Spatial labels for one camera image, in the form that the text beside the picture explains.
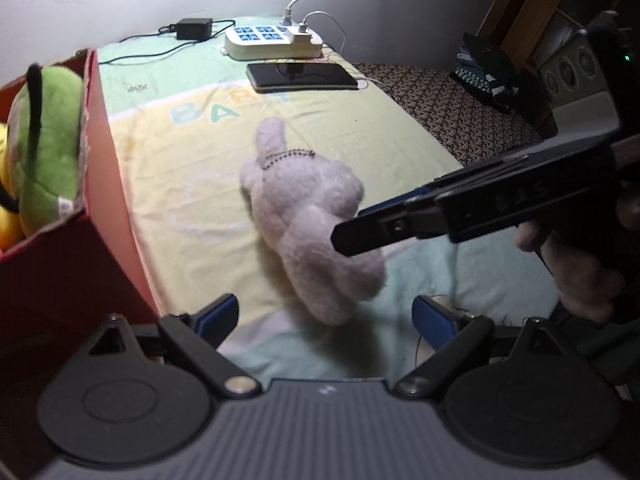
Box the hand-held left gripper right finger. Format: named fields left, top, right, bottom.
left=395, top=295, right=576, bottom=401

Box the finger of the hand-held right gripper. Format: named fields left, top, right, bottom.
left=331, top=199, right=444, bottom=259
left=357, top=185, right=439, bottom=219

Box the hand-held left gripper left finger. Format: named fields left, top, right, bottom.
left=90, top=294, right=263, bottom=401

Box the white rabbit plush toy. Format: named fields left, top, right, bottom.
left=239, top=117, right=389, bottom=327

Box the red cardboard box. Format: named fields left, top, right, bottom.
left=0, top=47, right=163, bottom=461

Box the yellow tiger plush toy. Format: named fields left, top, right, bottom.
left=0, top=122, right=26, bottom=252

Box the green plush toy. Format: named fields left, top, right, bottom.
left=9, top=62, right=87, bottom=238

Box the person's right hand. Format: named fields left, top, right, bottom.
left=515, top=221, right=627, bottom=322

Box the brown patterned cushion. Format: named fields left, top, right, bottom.
left=352, top=62, right=547, bottom=167

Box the dark clothes pile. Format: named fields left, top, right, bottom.
left=451, top=32, right=528, bottom=113

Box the black smartphone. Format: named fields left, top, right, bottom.
left=247, top=62, right=361, bottom=94

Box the green yellow printed bed sheet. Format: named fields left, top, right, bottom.
left=95, top=15, right=568, bottom=381

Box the white power strip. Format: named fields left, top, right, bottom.
left=222, top=24, right=324, bottom=59

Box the black power adapter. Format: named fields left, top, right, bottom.
left=176, top=18, right=214, bottom=42

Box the white charging cable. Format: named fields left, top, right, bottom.
left=302, top=10, right=383, bottom=90

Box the black adapter cable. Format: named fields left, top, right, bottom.
left=97, top=19, right=237, bottom=66

